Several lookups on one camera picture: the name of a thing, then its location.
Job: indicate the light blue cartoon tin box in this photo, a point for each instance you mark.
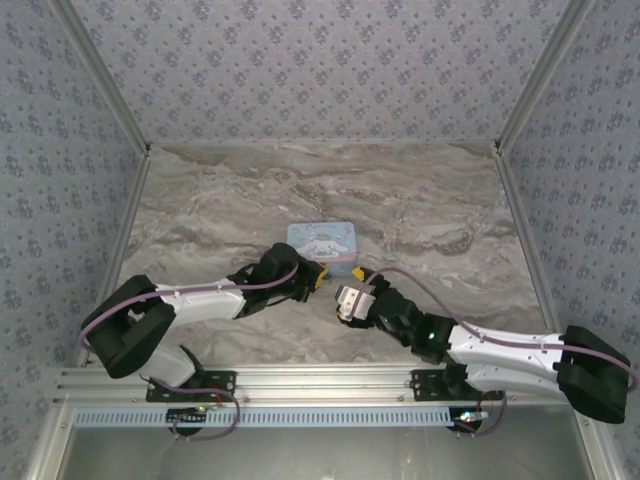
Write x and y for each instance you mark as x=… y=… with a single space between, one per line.
x=320 y=240

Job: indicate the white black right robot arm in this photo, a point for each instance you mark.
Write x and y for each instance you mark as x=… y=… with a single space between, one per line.
x=500 y=350

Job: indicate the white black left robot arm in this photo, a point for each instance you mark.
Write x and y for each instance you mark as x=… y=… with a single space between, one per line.
x=200 y=300

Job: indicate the small black controller board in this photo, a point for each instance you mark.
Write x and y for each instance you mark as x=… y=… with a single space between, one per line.
x=470 y=416
x=187 y=416

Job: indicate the grey metal panel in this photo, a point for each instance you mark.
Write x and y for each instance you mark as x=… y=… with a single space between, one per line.
x=320 y=455

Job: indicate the wide aluminium mounting rail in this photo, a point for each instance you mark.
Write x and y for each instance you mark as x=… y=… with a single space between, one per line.
x=320 y=385

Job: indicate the aluminium table side rail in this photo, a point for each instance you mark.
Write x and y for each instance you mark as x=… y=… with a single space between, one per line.
x=525 y=235
x=122 y=235

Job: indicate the aluminium frame post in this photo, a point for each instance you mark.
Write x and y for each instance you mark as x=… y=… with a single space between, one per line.
x=105 y=75
x=541 y=75

